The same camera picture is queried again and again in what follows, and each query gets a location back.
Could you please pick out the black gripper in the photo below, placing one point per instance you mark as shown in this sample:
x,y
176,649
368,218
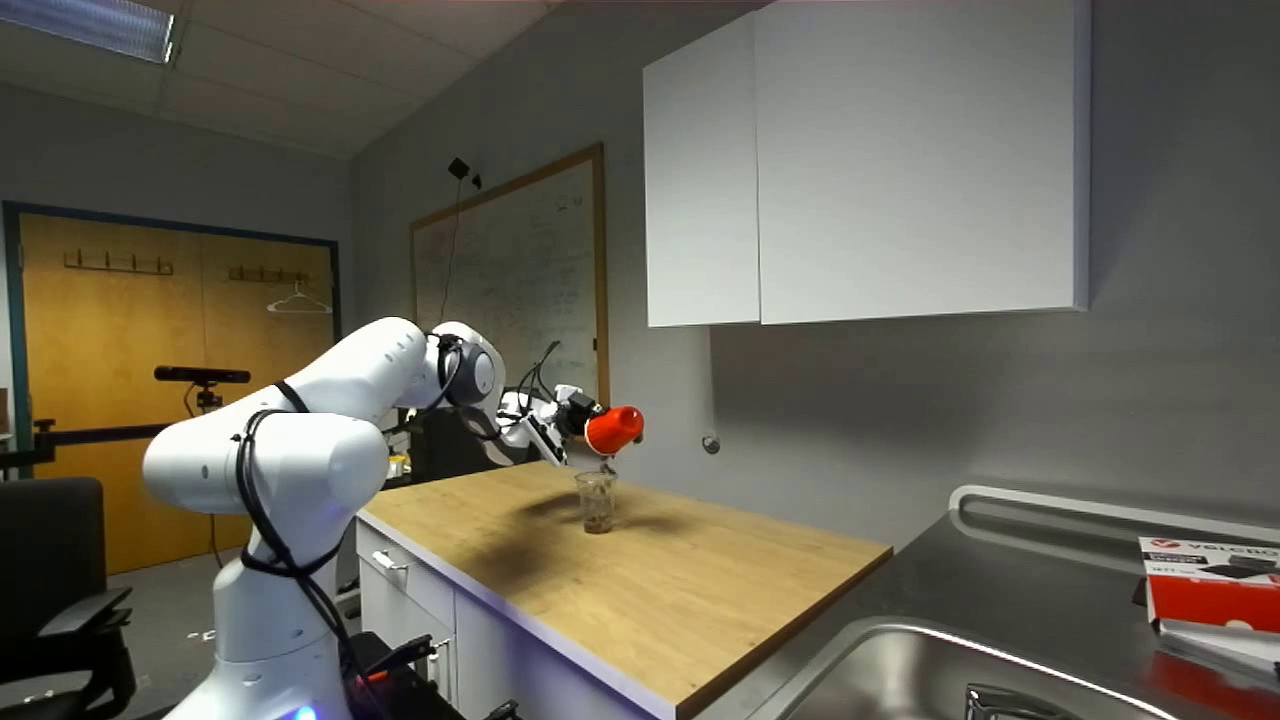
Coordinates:
x,y
578,420

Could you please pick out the orange wooden door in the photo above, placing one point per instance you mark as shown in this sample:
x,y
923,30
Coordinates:
x,y
134,321

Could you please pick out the wood framed whiteboard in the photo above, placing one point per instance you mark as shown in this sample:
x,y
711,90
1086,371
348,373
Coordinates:
x,y
515,267

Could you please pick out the stainless steel sink counter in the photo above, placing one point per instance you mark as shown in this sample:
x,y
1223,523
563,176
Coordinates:
x,y
974,600

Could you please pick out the clear glass cup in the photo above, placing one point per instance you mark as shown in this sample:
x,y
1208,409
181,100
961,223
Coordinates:
x,y
598,506

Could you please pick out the black box device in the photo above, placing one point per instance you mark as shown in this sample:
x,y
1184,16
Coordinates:
x,y
447,446

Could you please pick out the black office chair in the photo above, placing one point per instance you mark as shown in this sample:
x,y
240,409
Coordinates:
x,y
47,573

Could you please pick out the narrow white cabinet door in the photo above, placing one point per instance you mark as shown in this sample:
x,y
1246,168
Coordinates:
x,y
700,184

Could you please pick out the black red controller device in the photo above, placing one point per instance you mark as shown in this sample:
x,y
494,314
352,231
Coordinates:
x,y
392,680

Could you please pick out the orange plastic cup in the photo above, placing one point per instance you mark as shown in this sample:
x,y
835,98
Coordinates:
x,y
618,429

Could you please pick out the white base cabinet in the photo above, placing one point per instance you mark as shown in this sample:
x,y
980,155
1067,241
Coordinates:
x,y
427,625

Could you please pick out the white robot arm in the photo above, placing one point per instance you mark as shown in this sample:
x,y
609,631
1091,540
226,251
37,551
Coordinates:
x,y
295,454

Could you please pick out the black horizontal bar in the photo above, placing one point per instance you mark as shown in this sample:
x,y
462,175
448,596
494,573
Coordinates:
x,y
92,434

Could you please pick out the steel backsplash rail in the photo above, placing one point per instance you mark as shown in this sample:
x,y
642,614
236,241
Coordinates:
x,y
1094,506

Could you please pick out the red white cardboard box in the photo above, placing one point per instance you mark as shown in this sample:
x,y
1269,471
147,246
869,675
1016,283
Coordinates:
x,y
1223,592

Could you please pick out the black camera on stand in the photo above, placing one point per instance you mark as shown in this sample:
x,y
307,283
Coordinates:
x,y
201,379

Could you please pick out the wide white cabinet door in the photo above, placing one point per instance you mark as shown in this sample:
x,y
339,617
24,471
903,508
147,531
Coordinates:
x,y
923,162

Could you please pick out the round wall knob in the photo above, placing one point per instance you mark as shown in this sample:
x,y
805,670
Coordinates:
x,y
711,440

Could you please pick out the ceiling light panel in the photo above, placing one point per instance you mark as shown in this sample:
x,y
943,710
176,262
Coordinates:
x,y
84,26

